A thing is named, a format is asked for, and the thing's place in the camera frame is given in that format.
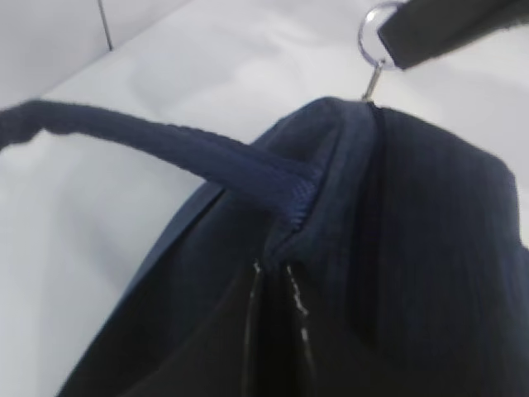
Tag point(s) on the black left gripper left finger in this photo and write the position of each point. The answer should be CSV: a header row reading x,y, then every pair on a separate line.
x,y
220,359

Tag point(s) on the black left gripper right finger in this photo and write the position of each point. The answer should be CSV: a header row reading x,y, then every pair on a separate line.
x,y
330,361

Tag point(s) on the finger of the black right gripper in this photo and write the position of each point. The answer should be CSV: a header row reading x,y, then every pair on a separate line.
x,y
421,30

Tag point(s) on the dark blue lunch bag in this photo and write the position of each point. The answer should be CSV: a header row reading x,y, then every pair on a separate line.
x,y
409,235

